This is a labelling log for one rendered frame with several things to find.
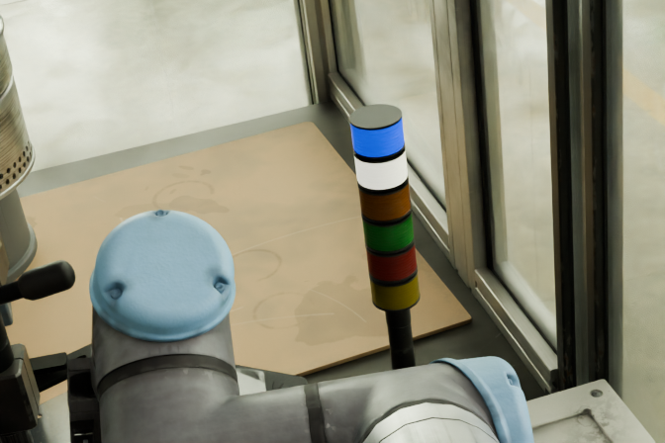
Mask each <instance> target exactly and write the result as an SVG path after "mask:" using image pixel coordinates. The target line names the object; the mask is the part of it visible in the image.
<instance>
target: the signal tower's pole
mask: <svg viewBox="0 0 665 443"><path fill-rule="evenodd" d="M385 316H386V323H387V328H388V337H389V345H390V354H391V362H392V370H398V369H404V368H410V367H416V361H415V352H414V342H413V334H412V324H411V320H412V319H411V310H410V309H408V310H404V311H398V312H388V311H385Z"/></svg>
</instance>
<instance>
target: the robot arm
mask: <svg viewBox="0 0 665 443"><path fill-rule="evenodd" d="M234 277H235V267H234V260H233V257H232V254H231V252H230V250H229V248H228V246H227V244H226V242H225V241H224V239H223V238H222V237H221V236H220V234H219V233H218V232H217V231H216V230H215V229H214V228H212V227H211V226H210V225H209V224H208V223H206V222H205V221H202V220H201V219H199V218H197V217H194V216H192V215H189V214H186V213H182V212H178V211H170V210H157V211H149V212H144V213H141V214H138V215H135V216H133V217H130V218H128V219H126V220H125V221H122V222H121V223H120V224H118V225H117V226H116V227H115V228H114V229H113V230H112V231H111V232H110V233H109V234H108V235H107V236H106V238H105V239H104V241H103V242H102V244H101V246H100V248H99V251H98V253H97V257H96V261H95V268H94V270H93V272H92V274H91V277H90V282H89V295H90V300H91V303H92V338H91V357H90V358H76V359H67V364H68V373H67V406H68V408H69V428H70V443H534V441H533V434H532V428H531V423H530V418H529V413H528V409H527V404H526V401H525V397H524V394H523V391H522V389H521V385H520V381H519V378H518V376H517V374H516V372H515V370H514V369H513V367H512V366H511V365H510V364H509V363H508V362H507V361H505V360H503V359H501V358H499V357H492V356H488V357H480V358H471V359H463V360H454V359H451V358H442V359H437V360H435V361H432V362H430V363H429V364H427V365H421V366H416V367H410V368H404V369H398V370H391V371H385V372H379V373H373V374H367V375H361V376H355V377H349V378H343V379H337V380H331V381H324V382H318V383H313V384H308V382H307V380H306V379H305V378H303V377H300V376H295V375H290V374H284V373H279V372H273V371H268V370H262V369H257V368H251V367H246V366H241V365H236V363H235V355H234V348H233V340H232V332H231V324H230V310H231V308H232V306H233V303H234V300H235V296H236V283H235V279H234ZM74 434H80V435H74Z"/></svg>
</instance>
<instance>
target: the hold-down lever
mask: <svg viewBox="0 0 665 443"><path fill-rule="evenodd" d="M74 283H75V272H74V269H73V267H72V266H71V265H70V264H69V263H68V262H66V261H65V260H57V261H54V262H51V263H49V264H46V265H43V266H40V267H37V268H34V269H31V270H29V271H26V272H24V273H23V274H22V275H21V276H20V277H19V279H18V281H15V282H12V283H9V284H6V285H3V286H0V306H2V305H5V304H8V303H11V302H14V301H16V300H19V299H22V298H24V299H26V300H30V301H34V300H38V299H42V298H45V297H48V296H51V295H54V294H57V293H60V292H63V291H66V290H69V289H71V288H72V286H73V285H74Z"/></svg>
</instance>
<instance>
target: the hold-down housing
mask: <svg viewBox="0 0 665 443"><path fill-rule="evenodd" d="M0 240H1V243H2V245H1V250H0V286H3V285H6V281H7V275H8V269H9V264H10V263H9V260H8V256H7V253H6V250H5V246H4V243H3V239H2V236H1V233H0ZM40 398H41V396H40V392H39V389H38V386H37V382H36V379H35V376H34V373H33V369H32V366H31V363H30V359H29V356H28V353H27V349H26V346H25V345H23V344H21V343H18V344H13V345H11V344H10V341H9V338H8V336H7V331H6V328H5V325H4V322H3V318H2V315H1V312H0V436H1V437H6V436H12V435H15V434H18V433H20V432H21V431H26V430H32V429H34V428H35V427H36V426H37V424H38V415H39V406H40Z"/></svg>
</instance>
